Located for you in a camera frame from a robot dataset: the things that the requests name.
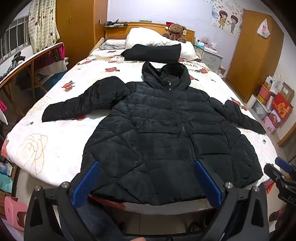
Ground cartoon wall sticker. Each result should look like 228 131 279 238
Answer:
211 0 244 35

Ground black puffer jacket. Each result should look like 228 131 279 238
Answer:
42 61 267 205

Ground grey drawer cabinet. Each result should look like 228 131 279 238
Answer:
194 44 223 73

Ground plaid cloth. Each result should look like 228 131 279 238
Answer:
35 44 68 75

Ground white floral blanket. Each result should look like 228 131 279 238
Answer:
1 50 278 215

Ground flat white pillow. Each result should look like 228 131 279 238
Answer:
105 39 126 49

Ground person's leg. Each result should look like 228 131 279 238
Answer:
59 204 145 241

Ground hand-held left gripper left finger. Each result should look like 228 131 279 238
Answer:
23 160 104 241

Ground white paper roll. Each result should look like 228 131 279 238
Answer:
248 94 258 110

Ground pink plastic stool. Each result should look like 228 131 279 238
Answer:
5 197 28 232

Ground window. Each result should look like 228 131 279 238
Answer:
0 17 31 63

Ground wooden desk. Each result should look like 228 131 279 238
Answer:
0 42 67 116

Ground headboard shelf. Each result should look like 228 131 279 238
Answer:
104 20 128 28

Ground white plastic bag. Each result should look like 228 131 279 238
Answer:
257 18 271 39

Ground brown teddy bear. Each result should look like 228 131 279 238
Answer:
163 23 187 43

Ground patterned curtain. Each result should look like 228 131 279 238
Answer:
29 0 61 55

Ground pile of boxes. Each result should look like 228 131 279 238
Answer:
251 75 293 135

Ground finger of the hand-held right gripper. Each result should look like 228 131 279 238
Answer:
264 163 290 183
275 157 296 173

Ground black pillow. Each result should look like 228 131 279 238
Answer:
120 44 182 63

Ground wooden wardrobe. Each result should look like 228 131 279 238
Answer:
225 10 285 102
55 0 108 70

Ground wooden headboard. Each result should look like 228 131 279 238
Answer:
104 22 196 43

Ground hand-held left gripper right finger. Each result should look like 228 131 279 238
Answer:
194 160 270 241

